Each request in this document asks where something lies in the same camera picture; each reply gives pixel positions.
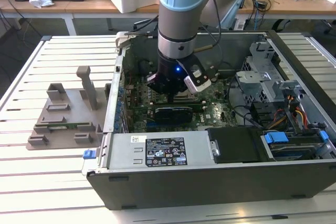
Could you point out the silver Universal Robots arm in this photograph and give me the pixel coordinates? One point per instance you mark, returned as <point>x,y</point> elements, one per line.
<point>178,19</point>

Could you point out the CPU socket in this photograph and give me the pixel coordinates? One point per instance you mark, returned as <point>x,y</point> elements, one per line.
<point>190,97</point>

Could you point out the black round component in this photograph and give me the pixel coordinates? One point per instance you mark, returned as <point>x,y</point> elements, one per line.
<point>144,66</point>

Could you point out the black RAM slot bank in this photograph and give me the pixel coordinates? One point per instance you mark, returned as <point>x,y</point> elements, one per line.
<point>189,104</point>

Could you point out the black graphics card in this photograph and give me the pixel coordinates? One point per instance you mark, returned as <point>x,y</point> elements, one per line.
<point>173,116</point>

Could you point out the green motherboard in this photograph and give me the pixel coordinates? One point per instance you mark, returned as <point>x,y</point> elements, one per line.
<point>215,108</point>

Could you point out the grey power supply unit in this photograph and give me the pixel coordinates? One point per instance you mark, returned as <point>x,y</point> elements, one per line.
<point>126,153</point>

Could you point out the metal drive cage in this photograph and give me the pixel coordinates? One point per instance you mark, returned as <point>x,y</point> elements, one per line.
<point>262,87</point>

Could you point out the black plastic shroud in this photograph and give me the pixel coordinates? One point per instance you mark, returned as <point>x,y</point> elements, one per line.
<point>236,145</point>

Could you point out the grey parts rack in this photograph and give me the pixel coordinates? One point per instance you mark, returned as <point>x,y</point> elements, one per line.
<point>76,113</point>

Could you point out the green RAM stick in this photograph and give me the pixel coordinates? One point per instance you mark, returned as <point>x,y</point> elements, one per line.
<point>68,125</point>

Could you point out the blue case latch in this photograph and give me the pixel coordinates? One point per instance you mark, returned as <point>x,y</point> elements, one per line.
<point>88,154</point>

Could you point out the open black PC case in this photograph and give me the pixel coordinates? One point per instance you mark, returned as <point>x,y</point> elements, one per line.
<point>210,187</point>

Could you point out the hard disk in blue carrier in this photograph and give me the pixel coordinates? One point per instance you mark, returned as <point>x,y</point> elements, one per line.
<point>275,138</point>

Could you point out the crumpled white paper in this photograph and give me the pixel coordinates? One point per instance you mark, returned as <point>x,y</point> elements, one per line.
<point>39,1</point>

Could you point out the blue plastic clip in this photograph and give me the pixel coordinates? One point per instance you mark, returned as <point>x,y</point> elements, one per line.
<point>323,134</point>

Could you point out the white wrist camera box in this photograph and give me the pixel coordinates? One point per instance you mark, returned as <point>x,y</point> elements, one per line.
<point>199,83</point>

